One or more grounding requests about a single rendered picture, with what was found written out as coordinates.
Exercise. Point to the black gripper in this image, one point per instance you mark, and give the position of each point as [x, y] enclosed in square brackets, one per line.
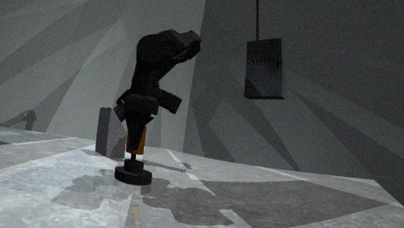
[140, 106]

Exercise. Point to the black round pedestal with shaft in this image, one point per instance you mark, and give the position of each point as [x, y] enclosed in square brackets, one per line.
[133, 172]

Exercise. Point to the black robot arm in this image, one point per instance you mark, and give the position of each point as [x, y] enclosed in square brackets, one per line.
[152, 49]

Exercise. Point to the orange knob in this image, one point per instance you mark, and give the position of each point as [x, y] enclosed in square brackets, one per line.
[140, 149]

